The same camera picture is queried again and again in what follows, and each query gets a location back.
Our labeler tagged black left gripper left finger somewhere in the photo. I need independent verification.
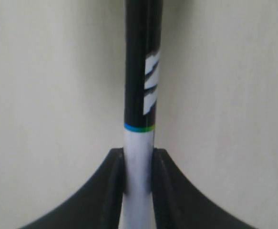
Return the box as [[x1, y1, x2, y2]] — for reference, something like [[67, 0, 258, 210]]
[[24, 148, 125, 229]]

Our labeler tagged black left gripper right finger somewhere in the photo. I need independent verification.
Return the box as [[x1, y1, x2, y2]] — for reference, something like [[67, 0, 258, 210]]
[[152, 148, 252, 229]]

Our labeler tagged black and white marker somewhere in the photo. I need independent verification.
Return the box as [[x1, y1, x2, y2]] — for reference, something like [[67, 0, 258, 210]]
[[123, 0, 163, 229]]

